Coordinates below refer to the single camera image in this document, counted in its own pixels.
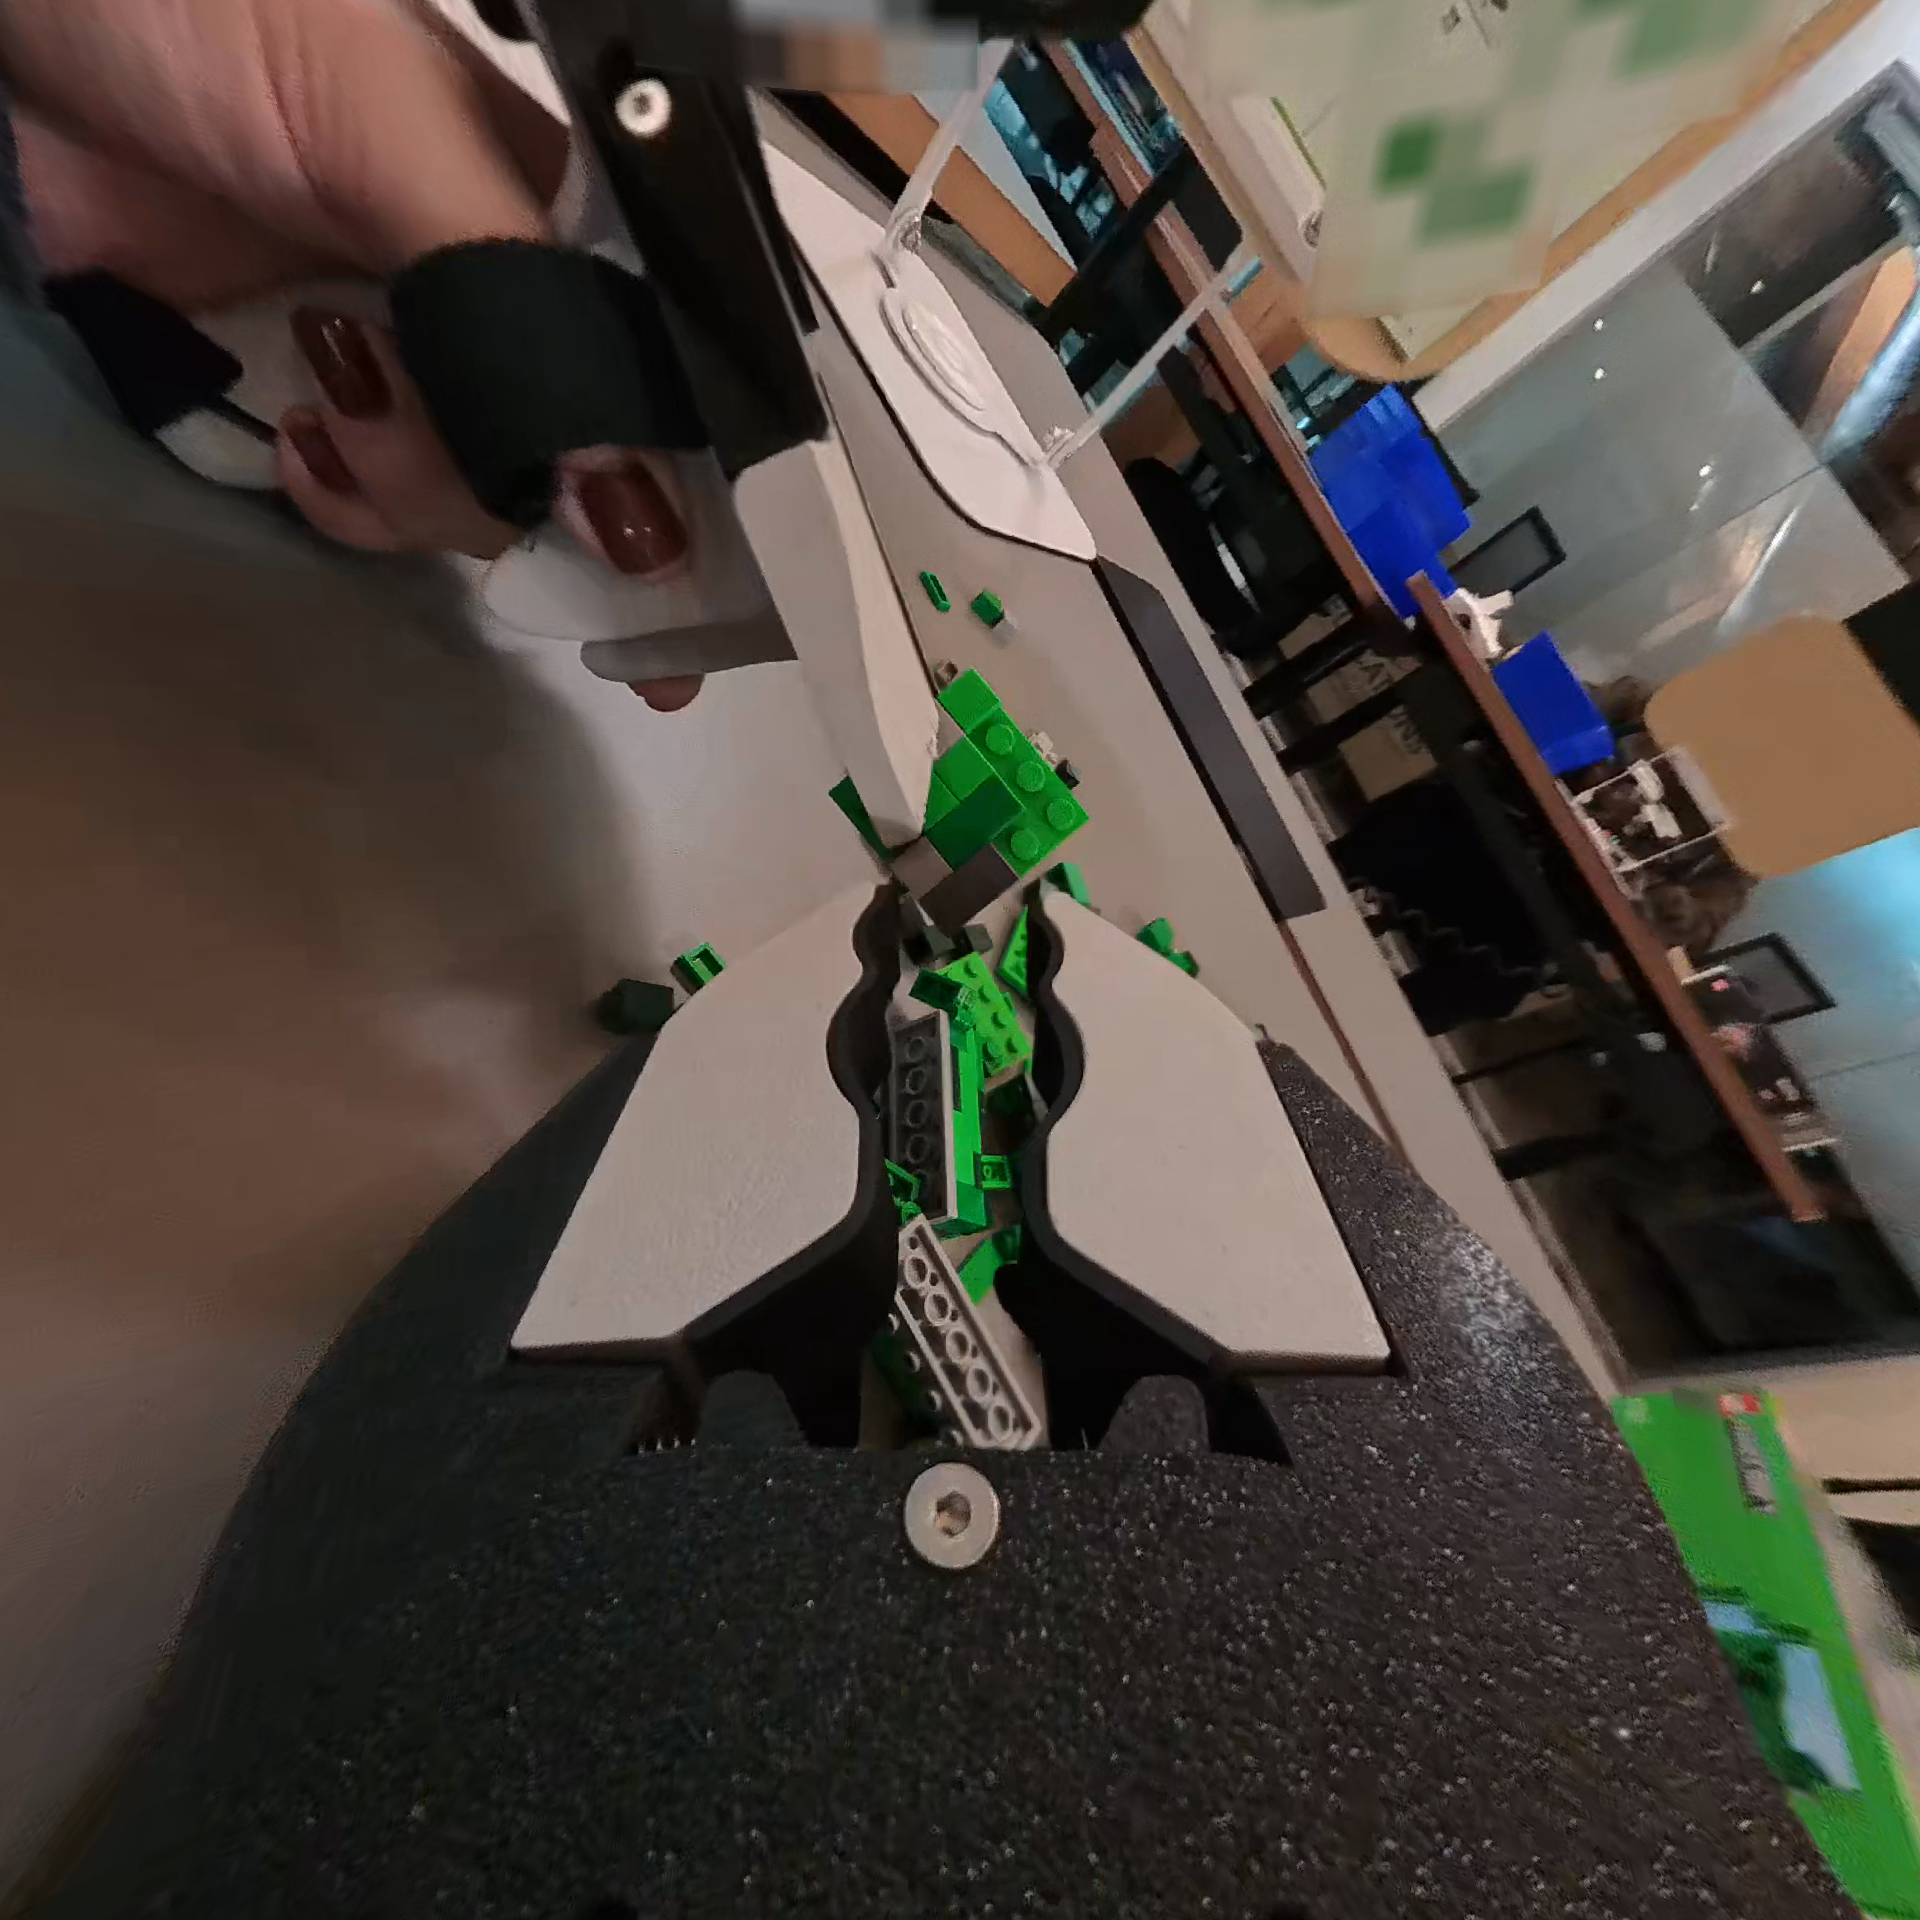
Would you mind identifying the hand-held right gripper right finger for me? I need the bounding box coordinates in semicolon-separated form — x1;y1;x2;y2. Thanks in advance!
997;887;1394;1449

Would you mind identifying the green brick assembly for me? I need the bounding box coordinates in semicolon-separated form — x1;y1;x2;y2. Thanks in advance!
902;667;1093;923

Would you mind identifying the person's left hand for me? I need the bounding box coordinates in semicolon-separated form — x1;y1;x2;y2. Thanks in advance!
0;0;706;713

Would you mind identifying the clear acrylic stand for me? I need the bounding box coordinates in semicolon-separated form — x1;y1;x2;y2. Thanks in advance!
878;45;1255;470

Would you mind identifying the blue storage bin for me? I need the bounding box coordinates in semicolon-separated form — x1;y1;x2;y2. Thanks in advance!
1493;630;1616;775

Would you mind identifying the stack of blue bins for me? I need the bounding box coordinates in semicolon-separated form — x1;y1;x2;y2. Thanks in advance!
1313;382;1473;579

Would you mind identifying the green toy box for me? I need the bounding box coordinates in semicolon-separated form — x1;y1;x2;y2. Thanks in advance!
1611;1387;1920;1920

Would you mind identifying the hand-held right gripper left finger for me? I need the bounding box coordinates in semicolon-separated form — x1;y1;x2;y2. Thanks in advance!
511;881;911;1449

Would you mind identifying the brown cardboard box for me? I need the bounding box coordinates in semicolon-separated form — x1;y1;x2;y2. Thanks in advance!
1641;614;1920;879

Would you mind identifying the pile of toy bricks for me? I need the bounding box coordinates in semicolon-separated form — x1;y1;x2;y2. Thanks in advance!
598;569;1202;1449

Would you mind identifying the white flat board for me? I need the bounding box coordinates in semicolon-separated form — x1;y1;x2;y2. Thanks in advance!
757;88;1104;565

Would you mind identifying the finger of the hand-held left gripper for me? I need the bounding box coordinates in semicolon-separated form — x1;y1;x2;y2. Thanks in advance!
737;438;943;863

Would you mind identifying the grey desk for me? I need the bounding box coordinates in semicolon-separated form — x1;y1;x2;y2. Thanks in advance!
0;88;1631;1501

